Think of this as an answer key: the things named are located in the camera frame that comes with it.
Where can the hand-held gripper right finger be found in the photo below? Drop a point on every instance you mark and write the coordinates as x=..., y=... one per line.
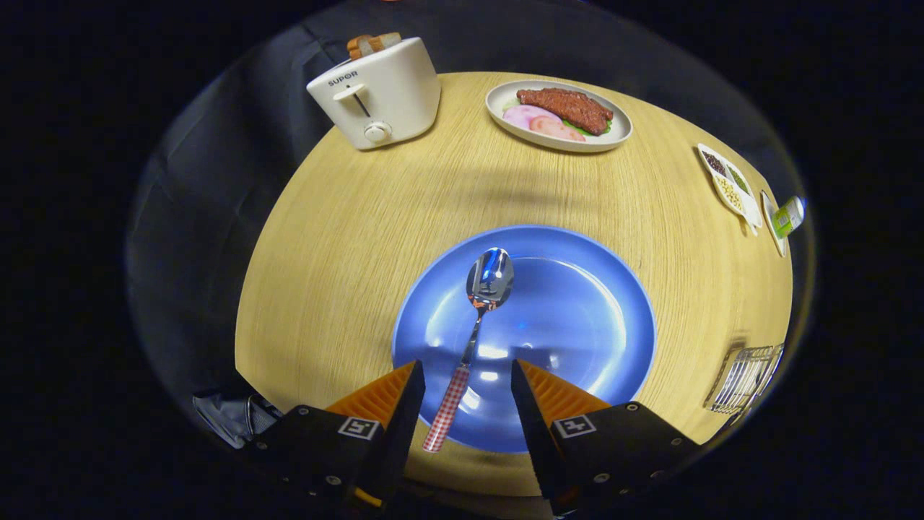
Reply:
x=538, y=440

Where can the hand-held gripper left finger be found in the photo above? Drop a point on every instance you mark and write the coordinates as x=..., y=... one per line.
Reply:
x=393, y=440

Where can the blue round plate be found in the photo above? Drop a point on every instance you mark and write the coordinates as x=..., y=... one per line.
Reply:
x=577, y=310

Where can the grey cloth bag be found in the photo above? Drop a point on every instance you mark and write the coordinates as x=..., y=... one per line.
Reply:
x=224, y=419

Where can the pink ham slice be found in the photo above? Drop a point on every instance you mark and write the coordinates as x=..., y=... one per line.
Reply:
x=523, y=114
x=556, y=130

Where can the yellow beans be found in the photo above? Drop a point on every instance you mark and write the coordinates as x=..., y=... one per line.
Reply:
x=730, y=195

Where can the white divided dish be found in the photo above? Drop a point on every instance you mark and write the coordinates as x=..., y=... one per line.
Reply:
x=751, y=209

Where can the small white square tray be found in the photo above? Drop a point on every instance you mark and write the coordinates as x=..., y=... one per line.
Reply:
x=766, y=217

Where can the green lettuce leaf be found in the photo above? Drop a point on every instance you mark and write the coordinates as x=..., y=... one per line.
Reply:
x=608, y=125

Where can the dark brown beans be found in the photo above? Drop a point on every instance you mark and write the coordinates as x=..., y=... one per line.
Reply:
x=715, y=164

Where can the green beans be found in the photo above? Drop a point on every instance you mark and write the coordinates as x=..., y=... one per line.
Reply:
x=738, y=178

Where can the brown grilled steak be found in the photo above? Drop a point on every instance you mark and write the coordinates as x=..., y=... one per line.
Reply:
x=567, y=107

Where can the silver bottle green label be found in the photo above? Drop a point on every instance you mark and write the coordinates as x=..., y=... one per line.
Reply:
x=787, y=217

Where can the white oval plate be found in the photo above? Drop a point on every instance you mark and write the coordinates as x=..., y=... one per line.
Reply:
x=505, y=97

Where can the white toaster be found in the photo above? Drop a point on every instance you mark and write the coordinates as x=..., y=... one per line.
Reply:
x=397, y=94

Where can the brown toast slice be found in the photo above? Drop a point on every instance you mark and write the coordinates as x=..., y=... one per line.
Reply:
x=359, y=46
x=382, y=42

